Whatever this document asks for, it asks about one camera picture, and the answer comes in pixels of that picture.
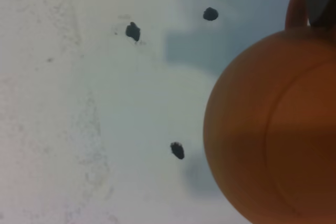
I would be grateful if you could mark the brown clay teapot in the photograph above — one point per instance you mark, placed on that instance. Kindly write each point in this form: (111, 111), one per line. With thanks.
(269, 125)

